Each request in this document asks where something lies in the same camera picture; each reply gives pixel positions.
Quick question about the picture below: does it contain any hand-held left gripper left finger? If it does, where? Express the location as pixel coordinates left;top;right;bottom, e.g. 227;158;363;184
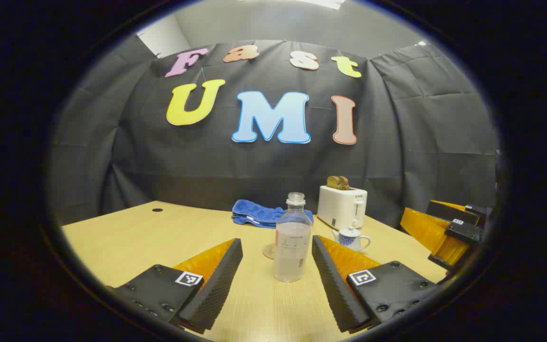
107;237;244;334

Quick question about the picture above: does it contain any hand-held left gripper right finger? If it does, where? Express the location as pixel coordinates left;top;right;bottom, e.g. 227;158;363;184
311;235;441;334

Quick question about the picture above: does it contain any white blue-patterned teacup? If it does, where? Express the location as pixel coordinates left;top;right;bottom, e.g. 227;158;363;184
331;227;372;253

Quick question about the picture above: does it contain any clear plastic water bottle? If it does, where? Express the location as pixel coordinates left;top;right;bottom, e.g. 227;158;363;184
273;192;313;283

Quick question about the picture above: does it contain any blue folded towel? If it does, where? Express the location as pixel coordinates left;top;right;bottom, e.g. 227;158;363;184
231;199;314;229

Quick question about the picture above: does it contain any white toaster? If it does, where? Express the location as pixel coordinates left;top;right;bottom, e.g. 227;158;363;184
317;185;368;231

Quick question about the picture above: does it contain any ceiling light panel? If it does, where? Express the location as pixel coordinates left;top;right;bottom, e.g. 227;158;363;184
292;0;348;10

